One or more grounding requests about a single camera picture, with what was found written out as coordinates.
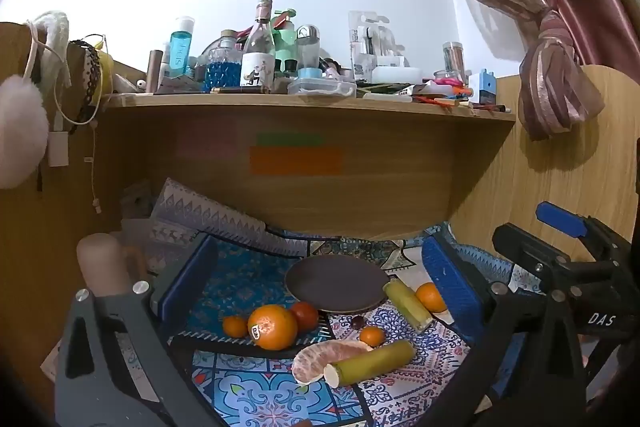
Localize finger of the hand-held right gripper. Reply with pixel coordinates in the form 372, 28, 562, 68
536, 201, 626, 248
492, 223, 570, 280

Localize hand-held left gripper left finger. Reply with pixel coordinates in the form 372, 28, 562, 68
55, 233, 226, 427

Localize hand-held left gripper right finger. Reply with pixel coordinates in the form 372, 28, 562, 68
422, 234, 586, 427

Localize small mandarin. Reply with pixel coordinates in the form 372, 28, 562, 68
222, 316, 249, 339
359, 326, 387, 348
415, 282, 447, 314

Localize short green sugarcane piece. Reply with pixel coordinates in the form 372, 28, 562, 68
382, 278, 434, 334

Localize large orange with sticker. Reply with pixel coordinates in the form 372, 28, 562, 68
247, 304, 299, 352

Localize long green sugarcane piece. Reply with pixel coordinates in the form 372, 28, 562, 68
323, 339, 417, 389

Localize dark brown round plate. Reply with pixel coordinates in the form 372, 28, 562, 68
284, 254, 391, 314

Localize red tomato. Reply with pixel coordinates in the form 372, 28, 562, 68
290, 301, 320, 334

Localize peeled pink pomelo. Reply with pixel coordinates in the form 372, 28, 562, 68
291, 340, 373, 386

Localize blue patterned tablecloth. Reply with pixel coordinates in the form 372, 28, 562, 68
122, 179, 546, 427

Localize wooden desk hutch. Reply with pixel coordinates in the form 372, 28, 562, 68
0, 22, 640, 427

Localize blue and white sharpener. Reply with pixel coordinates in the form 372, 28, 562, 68
468, 69, 499, 106

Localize orange sticky note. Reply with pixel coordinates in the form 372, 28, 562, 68
250, 146, 344, 176

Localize striped pink sheer curtain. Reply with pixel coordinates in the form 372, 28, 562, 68
416, 0, 607, 141

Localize green sticky note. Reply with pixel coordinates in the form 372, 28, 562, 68
256, 133, 325, 148

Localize pile of pens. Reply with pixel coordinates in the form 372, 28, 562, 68
359, 79, 512, 116

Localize white charger plug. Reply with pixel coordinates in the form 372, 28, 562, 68
48, 132, 69, 168

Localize glitter filled clear jar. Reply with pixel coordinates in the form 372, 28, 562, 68
442, 41, 466, 80

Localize round blue bead bottle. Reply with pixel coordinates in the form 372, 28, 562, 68
204, 47, 244, 90

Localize brown cardboard tube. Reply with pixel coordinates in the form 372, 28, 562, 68
147, 50, 164, 92

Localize white flat box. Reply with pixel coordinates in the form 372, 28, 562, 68
372, 66, 424, 84

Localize yellow tape roll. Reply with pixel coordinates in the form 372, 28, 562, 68
97, 49, 115, 98

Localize blue toner bottle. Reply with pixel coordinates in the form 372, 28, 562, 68
169, 17, 195, 78

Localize white fluffy earmuffs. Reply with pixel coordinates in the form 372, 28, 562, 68
0, 10, 71, 190

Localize clear plastic storage box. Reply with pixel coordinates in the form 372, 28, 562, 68
287, 78, 357, 98

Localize glass bottle with pink cap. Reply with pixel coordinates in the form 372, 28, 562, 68
240, 0, 276, 88

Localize black lace headband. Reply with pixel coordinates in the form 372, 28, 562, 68
66, 39, 102, 126

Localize green pump bottle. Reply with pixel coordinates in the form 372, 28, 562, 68
272, 9, 299, 72

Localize clear bottle with grey cap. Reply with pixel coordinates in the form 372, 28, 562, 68
296, 25, 321, 72

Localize clear blister pack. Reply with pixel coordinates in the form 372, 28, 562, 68
348, 10, 407, 80

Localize white charging cable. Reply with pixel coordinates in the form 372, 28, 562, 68
89, 124, 102, 214

